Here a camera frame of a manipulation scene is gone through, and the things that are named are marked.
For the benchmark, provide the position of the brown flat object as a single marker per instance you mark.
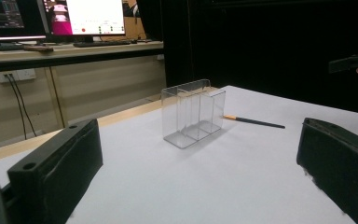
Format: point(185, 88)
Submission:
point(38, 48)

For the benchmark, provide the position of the wooden table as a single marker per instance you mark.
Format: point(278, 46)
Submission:
point(121, 115)

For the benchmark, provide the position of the white wall socket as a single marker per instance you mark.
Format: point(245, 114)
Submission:
point(21, 75)

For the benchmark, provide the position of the clear acrylic organizer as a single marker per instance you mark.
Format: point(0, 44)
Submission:
point(183, 121)

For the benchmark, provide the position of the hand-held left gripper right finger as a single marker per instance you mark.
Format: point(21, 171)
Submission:
point(338, 165)

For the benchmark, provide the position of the black curtain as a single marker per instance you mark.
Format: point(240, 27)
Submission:
point(261, 46)

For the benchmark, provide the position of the black keyboard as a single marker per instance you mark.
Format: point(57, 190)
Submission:
point(102, 43)

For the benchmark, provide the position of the black pencil with orange end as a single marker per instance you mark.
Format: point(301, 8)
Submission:
point(254, 122)

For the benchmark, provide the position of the white screen monitor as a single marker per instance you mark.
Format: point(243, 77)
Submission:
point(96, 15)

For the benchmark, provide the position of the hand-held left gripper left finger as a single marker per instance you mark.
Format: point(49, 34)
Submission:
point(56, 174)

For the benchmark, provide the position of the dark screen monitor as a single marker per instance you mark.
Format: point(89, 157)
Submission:
point(0, 15)

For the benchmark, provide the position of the cardboard box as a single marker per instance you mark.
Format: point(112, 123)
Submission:
point(135, 29)

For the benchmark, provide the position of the wooden desk with dark edge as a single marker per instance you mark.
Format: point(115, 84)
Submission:
point(74, 55)

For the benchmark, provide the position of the white table sheet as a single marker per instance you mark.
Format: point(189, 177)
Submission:
point(199, 180)

